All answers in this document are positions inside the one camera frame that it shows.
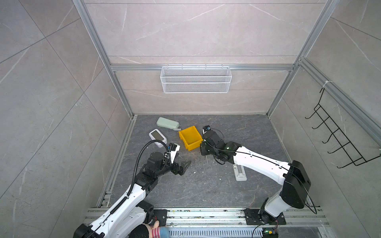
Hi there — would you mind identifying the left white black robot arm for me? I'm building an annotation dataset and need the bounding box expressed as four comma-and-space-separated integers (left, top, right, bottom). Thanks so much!
73, 140, 191, 238

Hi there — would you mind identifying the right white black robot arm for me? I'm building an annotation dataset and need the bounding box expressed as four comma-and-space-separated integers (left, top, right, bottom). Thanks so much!
200, 126, 311, 223

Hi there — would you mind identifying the yellow plastic bin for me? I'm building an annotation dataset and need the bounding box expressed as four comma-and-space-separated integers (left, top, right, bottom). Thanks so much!
179, 126, 203, 151

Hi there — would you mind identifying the white digital clock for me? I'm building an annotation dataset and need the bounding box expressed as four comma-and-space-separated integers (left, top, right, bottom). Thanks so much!
149, 129, 167, 144

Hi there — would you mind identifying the pale green pouch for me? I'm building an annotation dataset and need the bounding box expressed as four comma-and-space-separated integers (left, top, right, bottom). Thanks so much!
156, 117, 181, 131

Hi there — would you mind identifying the white plastic holder block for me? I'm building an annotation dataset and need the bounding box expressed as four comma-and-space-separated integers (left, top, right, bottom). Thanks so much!
233, 164, 247, 181

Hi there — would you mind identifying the green connector board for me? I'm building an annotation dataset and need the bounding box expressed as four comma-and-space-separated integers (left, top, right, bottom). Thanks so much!
262, 228, 279, 238

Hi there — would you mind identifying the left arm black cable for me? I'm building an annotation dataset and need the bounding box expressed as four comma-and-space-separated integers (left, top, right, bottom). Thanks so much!
127, 139, 169, 197

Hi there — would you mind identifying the aluminium rail at front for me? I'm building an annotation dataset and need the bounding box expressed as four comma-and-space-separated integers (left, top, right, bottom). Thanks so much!
83, 207, 329, 229

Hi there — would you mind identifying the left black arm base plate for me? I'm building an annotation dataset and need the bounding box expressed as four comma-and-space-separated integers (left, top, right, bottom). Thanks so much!
145, 209, 168, 226

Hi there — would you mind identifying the white wire mesh basket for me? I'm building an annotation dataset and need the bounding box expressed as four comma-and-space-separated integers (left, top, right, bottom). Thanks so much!
160, 66, 232, 94

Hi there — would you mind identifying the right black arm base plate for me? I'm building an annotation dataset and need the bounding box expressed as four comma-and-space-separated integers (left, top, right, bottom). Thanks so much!
243, 208, 286, 225

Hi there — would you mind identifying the black wire hook rack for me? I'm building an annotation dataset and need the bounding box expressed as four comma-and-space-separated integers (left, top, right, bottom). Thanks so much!
305, 88, 381, 169

